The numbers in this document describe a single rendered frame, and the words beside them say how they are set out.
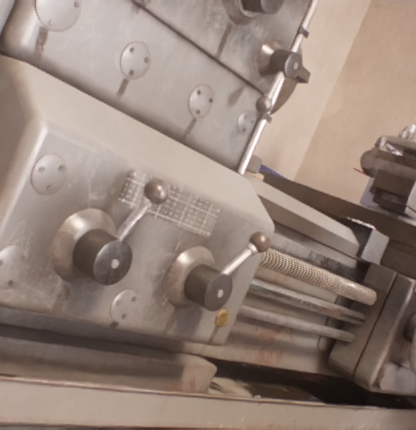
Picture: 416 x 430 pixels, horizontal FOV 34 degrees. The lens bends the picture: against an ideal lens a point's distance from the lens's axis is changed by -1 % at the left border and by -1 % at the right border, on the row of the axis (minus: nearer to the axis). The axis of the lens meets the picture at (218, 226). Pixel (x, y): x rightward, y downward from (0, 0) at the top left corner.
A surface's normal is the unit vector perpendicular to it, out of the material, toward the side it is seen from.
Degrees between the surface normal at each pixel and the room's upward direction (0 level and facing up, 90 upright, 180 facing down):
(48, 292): 90
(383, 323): 90
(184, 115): 90
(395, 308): 90
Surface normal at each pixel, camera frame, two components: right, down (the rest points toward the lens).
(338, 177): -0.59, -0.24
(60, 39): 0.70, 0.32
